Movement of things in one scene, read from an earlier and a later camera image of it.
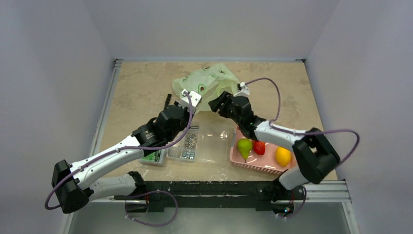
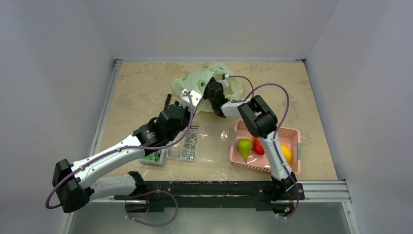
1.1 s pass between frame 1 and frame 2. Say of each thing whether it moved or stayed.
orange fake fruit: stayed
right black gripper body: moved
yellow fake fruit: stayed
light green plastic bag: stayed
